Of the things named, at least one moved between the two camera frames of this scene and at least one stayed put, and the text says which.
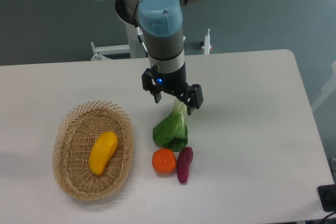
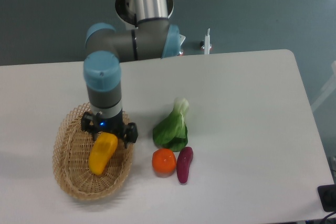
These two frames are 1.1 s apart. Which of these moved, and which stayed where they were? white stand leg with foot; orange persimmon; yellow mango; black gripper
Moved: black gripper
Stayed: yellow mango; orange persimmon; white stand leg with foot
